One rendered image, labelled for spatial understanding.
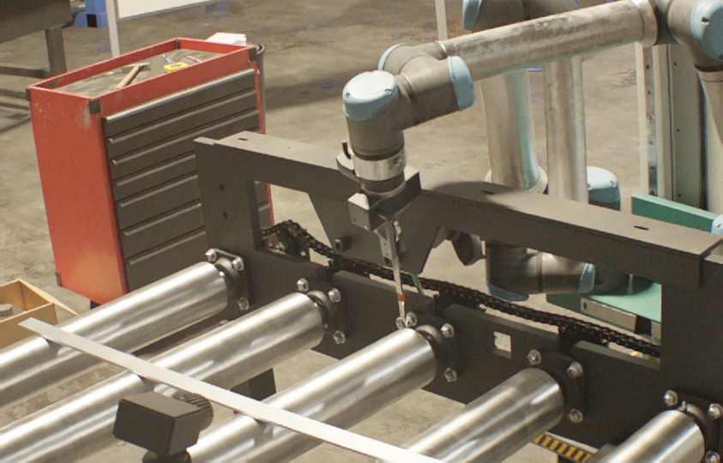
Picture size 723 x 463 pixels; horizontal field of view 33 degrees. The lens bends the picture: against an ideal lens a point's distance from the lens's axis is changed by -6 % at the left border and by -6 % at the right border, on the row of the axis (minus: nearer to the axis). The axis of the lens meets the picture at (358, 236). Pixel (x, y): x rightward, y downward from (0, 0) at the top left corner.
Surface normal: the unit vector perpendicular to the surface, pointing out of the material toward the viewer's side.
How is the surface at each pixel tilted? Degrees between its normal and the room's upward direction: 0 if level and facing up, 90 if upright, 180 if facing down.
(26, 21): 90
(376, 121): 108
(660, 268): 90
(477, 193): 0
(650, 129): 90
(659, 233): 0
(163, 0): 90
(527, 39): 58
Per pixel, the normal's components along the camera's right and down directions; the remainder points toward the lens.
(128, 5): 0.35, 0.30
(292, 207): -0.09, -0.93
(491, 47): 0.18, -0.22
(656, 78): -0.77, 0.29
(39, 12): 0.74, 0.18
